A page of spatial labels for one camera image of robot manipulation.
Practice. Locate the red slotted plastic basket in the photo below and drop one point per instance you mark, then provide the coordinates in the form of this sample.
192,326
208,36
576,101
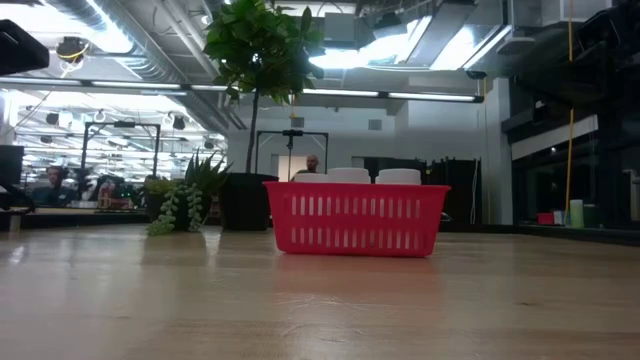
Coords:
357,220

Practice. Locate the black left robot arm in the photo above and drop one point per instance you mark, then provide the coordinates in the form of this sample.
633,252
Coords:
20,50

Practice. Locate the person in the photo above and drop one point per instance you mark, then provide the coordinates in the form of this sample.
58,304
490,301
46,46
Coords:
312,162
54,192

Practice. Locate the spiky green succulent plant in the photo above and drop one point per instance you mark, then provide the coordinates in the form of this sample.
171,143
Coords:
202,175

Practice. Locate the long ceiling light bar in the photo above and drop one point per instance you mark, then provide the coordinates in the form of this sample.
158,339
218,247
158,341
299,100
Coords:
135,85
430,96

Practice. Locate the black partition screen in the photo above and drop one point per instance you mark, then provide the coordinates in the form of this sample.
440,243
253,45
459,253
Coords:
462,195

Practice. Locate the small black planter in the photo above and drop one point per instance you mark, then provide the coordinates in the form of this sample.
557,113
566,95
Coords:
181,220

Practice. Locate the tall green leafy tree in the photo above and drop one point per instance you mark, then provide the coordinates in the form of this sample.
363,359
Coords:
260,45

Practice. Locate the trailing bead succulent plant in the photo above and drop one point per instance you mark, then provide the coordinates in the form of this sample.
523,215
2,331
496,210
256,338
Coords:
167,215

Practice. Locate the small red box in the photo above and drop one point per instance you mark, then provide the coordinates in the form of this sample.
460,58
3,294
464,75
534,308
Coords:
545,218

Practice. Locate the small white cup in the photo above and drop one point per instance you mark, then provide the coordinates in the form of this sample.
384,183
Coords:
558,217

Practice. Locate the background wooden desk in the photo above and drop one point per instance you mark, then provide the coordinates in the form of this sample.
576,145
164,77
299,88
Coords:
75,217

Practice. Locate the light green cup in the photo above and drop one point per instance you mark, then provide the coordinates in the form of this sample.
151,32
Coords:
576,214

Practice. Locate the dark green cup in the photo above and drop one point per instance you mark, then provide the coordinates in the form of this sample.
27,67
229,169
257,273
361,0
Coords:
591,216

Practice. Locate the black round ceiling device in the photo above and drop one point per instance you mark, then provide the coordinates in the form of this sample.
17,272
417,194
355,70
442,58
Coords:
72,48

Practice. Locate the black computer monitor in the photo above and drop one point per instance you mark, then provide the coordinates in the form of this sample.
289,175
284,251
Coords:
11,165

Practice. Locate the black metal frame rig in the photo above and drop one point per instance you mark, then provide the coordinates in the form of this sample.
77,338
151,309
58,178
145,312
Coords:
122,124

